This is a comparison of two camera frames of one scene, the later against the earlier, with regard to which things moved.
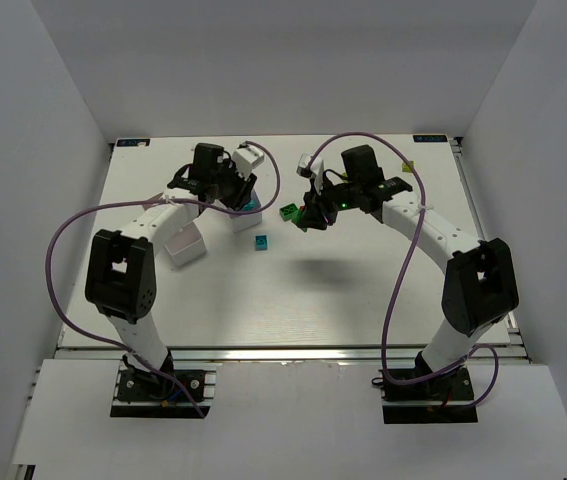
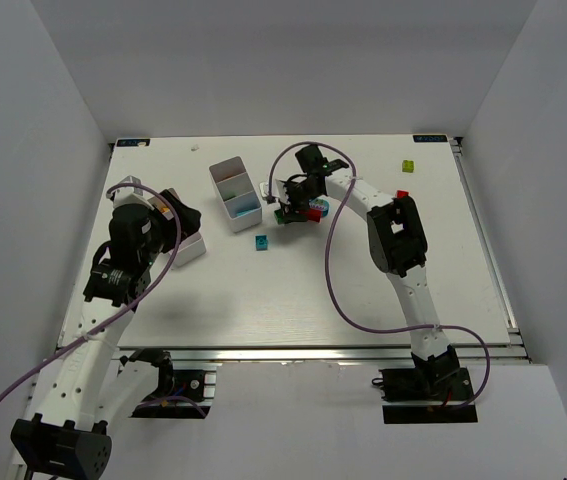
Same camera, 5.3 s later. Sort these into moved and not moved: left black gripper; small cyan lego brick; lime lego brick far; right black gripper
Moved: left black gripper; right black gripper
Not moved: small cyan lego brick; lime lego brick far
